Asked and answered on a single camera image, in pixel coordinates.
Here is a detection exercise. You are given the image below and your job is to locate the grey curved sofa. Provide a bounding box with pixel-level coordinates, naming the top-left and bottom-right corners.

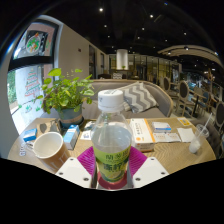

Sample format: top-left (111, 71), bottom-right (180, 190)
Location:
top-left (81, 78), bottom-right (174, 119)

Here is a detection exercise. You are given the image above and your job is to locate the small blister pack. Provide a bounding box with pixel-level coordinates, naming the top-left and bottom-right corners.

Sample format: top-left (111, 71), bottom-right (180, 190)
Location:
top-left (19, 143), bottom-right (29, 157)

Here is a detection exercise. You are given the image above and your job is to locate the green potted plant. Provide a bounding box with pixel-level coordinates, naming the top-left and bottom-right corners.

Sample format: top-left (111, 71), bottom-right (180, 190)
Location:
top-left (34, 67), bottom-right (96, 129)

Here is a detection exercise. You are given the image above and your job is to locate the group of dining chairs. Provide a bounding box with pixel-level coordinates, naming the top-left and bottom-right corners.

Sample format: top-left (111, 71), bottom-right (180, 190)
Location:
top-left (159, 76), bottom-right (224, 134)

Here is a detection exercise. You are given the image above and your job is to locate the clear plastic cup with straw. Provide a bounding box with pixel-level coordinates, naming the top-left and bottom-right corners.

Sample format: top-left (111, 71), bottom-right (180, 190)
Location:
top-left (188, 112), bottom-right (213, 154)

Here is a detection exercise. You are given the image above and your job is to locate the yellow card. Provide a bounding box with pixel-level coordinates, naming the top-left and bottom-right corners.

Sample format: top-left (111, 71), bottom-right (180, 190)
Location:
top-left (176, 117), bottom-right (193, 128)

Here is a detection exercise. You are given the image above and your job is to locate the printed picture leaflet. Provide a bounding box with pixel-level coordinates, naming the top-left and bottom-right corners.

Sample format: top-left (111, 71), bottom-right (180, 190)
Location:
top-left (79, 119), bottom-right (98, 141)

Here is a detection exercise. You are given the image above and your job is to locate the blue and white carton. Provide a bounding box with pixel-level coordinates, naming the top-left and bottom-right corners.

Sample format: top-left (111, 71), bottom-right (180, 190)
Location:
top-left (63, 124), bottom-right (81, 151)

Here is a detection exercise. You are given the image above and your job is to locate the white round column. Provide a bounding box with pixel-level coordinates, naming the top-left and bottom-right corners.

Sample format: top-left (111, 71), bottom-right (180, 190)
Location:
top-left (115, 48), bottom-right (129, 71)

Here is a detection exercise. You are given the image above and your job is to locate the grey zigzag striped pillow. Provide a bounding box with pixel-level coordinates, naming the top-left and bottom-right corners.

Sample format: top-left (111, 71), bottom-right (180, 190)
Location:
top-left (114, 81), bottom-right (159, 114)

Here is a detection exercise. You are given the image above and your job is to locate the window with festive stickers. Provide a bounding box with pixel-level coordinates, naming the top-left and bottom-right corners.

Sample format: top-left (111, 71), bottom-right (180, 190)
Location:
top-left (7, 19), bottom-right (59, 134)

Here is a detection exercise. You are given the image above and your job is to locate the white paper napkin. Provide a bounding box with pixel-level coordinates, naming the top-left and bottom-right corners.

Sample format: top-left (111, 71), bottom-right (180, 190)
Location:
top-left (176, 127), bottom-right (195, 144)

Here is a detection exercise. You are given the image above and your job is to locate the brown mug with white inside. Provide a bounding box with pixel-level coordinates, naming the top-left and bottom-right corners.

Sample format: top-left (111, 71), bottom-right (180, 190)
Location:
top-left (25, 131), bottom-right (71, 173)

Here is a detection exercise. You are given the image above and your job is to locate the small blue box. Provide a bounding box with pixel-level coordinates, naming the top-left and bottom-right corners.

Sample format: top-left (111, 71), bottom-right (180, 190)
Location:
top-left (22, 128), bottom-right (38, 143)

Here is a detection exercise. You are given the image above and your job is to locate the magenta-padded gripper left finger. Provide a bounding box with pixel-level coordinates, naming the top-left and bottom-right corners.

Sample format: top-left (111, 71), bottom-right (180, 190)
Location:
top-left (54, 145), bottom-right (98, 189)

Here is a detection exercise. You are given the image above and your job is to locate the clear bottle with green label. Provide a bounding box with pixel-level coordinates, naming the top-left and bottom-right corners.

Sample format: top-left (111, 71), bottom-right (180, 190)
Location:
top-left (90, 89), bottom-right (133, 184)

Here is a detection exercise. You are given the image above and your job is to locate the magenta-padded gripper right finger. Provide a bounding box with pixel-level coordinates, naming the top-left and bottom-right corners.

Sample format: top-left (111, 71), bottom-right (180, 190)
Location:
top-left (126, 145), bottom-right (170, 189)

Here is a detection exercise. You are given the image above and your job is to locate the white and orange box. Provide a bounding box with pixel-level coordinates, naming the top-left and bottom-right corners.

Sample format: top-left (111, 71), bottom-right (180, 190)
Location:
top-left (129, 118), bottom-right (156, 153)

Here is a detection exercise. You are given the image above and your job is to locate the flat blue and white box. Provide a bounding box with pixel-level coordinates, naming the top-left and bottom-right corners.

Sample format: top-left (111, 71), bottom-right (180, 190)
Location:
top-left (151, 121), bottom-right (172, 134)

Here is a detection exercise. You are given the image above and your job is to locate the white printed pamphlet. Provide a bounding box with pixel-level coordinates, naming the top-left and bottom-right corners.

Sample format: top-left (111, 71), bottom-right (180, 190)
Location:
top-left (153, 132), bottom-right (183, 144)

